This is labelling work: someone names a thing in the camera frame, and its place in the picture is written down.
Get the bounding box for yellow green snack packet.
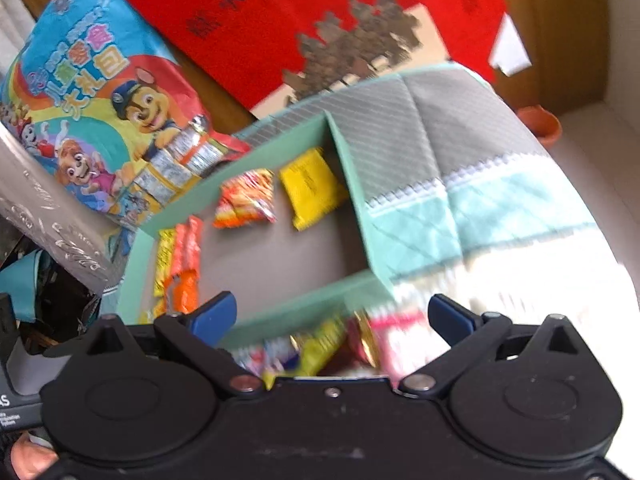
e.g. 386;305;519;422
262;318;346;389

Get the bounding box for person's hand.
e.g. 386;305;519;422
9;432;58;480

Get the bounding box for orange snack stick packet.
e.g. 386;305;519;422
166;216;203;314

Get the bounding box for pink snack packet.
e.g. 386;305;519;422
370;310;431;387

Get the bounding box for yellow snack stick packet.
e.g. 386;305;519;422
153;229;176;297

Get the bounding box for mint green cardboard box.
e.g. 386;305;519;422
115;113;393;349

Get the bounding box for patterned bed quilt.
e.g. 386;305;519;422
241;63;639;356

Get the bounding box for orange red noodle snack packet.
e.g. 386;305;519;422
213;168;276;229

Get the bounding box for grey embroidered curtain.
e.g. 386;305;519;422
1;129;126;292

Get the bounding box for orange plastic basin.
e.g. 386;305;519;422
516;105;563;148

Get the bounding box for cartoon puppy snack gift bag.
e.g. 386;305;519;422
0;0;252;231

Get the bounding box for red gift bag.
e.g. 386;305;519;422
127;0;530;118

